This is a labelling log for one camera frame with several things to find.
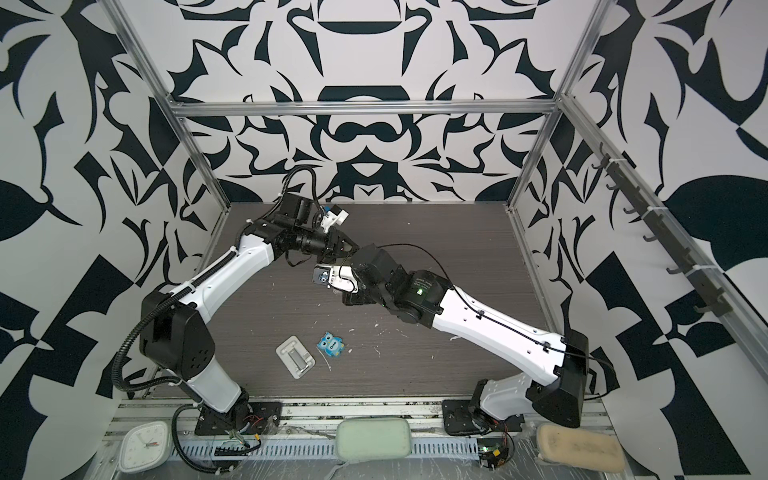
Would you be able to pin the white square clock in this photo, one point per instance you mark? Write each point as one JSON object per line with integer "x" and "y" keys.
{"x": 145, "y": 447}

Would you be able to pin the beige sponge pad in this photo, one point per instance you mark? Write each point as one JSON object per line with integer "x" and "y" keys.
{"x": 580, "y": 448}

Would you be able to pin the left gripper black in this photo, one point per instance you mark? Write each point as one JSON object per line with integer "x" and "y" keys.
{"x": 337, "y": 244}

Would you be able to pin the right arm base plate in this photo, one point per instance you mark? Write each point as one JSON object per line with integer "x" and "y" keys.
{"x": 458, "y": 420}

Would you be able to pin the white phone stand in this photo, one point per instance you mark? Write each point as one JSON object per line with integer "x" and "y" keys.
{"x": 296, "y": 358}

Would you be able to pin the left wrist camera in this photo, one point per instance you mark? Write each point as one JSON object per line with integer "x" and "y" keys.
{"x": 332, "y": 217}

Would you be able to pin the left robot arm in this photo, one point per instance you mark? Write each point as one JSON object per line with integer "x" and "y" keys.
{"x": 175, "y": 333}

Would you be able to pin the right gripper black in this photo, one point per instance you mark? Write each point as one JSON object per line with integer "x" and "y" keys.
{"x": 360, "y": 296}

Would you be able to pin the green sponge pad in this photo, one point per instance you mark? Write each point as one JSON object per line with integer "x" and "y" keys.
{"x": 372, "y": 439}

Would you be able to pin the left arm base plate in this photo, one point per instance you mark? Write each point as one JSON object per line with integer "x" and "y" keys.
{"x": 254, "y": 418}

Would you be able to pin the small circuit board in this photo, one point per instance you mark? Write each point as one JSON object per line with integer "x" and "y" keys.
{"x": 492, "y": 456}

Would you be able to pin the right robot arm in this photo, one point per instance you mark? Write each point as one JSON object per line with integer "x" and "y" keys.
{"x": 553, "y": 367}

